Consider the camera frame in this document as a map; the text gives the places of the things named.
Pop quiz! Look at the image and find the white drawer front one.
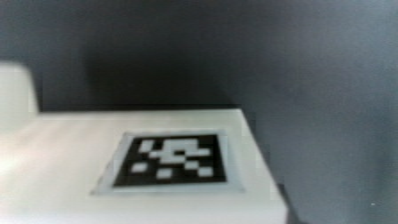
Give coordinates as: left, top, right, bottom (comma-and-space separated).
0, 61, 287, 224

